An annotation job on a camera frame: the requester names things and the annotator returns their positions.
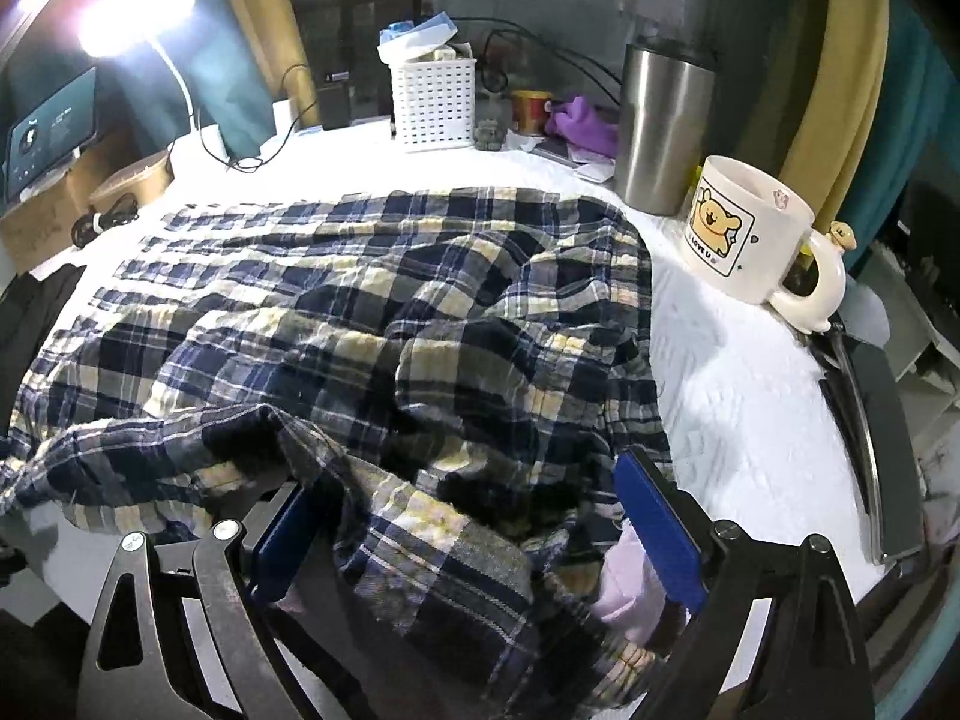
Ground blue yellow plaid pants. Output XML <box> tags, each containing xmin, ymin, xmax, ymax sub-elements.
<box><xmin>2</xmin><ymin>188</ymin><xmax>670</xmax><ymax>718</ymax></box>

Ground yellow right curtain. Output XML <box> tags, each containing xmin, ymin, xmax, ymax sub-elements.
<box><xmin>779</xmin><ymin>0</ymin><xmax>890</xmax><ymax>232</ymax></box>

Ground black power adapter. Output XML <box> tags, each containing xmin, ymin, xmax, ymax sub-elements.
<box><xmin>316</xmin><ymin>70</ymin><xmax>352</xmax><ymax>130</ymax></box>

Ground tablet with green screen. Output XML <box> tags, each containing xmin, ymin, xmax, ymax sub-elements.
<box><xmin>5</xmin><ymin>67</ymin><xmax>98</xmax><ymax>202</ymax></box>

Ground stainless steel tumbler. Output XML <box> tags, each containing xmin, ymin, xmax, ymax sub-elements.
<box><xmin>613</xmin><ymin>36</ymin><xmax>716</xmax><ymax>216</ymax></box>

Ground coiled black cable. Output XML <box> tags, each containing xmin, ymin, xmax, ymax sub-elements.
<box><xmin>70</xmin><ymin>191</ymin><xmax>142</xmax><ymax>251</ymax></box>

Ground teal left curtain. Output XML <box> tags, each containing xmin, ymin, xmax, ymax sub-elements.
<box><xmin>119</xmin><ymin>0</ymin><xmax>275</xmax><ymax>158</ymax></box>

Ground small red yellow can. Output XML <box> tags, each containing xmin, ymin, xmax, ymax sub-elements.
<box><xmin>511</xmin><ymin>89</ymin><xmax>553</xmax><ymax>135</ymax></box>

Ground white desk lamp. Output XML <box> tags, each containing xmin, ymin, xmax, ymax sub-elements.
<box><xmin>76</xmin><ymin>0</ymin><xmax>203</xmax><ymax>148</ymax></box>

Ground yellow left curtain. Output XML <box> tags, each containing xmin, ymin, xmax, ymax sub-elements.
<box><xmin>228</xmin><ymin>0</ymin><xmax>320</xmax><ymax>127</ymax></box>

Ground white perforated plastic basket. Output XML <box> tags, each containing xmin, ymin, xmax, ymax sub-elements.
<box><xmin>391</xmin><ymin>59</ymin><xmax>477</xmax><ymax>151</ymax></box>

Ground cream bear mug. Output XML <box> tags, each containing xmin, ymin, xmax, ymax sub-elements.
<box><xmin>679</xmin><ymin>154</ymin><xmax>846</xmax><ymax>335</ymax></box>

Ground white phone charger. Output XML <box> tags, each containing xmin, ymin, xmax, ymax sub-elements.
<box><xmin>272</xmin><ymin>98</ymin><xmax>298</xmax><ymax>137</ymax></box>

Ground yellow curtain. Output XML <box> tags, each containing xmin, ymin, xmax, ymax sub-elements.
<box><xmin>228</xmin><ymin>0</ymin><xmax>320</xmax><ymax>127</ymax></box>
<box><xmin>779</xmin><ymin>0</ymin><xmax>890</xmax><ymax>232</ymax></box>

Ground brown cardboard box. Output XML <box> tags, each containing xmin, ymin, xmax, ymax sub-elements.
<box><xmin>2</xmin><ymin>128</ymin><xmax>140</xmax><ymax>275</ymax></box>

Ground purple cloth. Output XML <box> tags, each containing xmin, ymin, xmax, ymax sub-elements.
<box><xmin>544</xmin><ymin>94</ymin><xmax>619</xmax><ymax>158</ymax></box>

